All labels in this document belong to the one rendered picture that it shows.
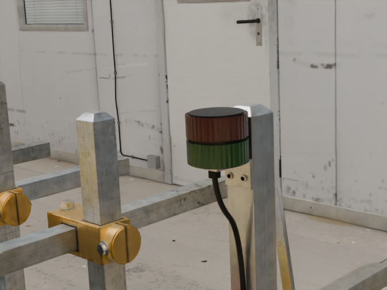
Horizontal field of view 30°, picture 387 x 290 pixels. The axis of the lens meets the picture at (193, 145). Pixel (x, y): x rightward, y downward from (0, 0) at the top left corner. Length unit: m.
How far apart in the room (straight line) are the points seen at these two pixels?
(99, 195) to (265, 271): 0.25
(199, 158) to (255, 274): 0.14
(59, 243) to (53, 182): 0.30
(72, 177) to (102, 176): 0.34
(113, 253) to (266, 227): 0.24
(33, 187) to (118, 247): 0.33
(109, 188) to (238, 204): 0.23
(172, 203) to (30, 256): 0.24
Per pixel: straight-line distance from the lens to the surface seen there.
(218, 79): 4.36
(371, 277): 1.03
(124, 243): 0.91
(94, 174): 0.90
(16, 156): 1.47
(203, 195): 1.10
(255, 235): 0.73
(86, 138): 0.90
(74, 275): 3.41
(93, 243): 0.92
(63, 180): 1.23
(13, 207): 1.10
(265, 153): 0.72
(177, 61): 4.59
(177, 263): 3.45
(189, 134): 0.67
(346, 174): 3.90
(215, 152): 0.66
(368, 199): 3.86
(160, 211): 1.04
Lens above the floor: 1.25
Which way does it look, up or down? 12 degrees down
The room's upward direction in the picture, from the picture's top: 3 degrees counter-clockwise
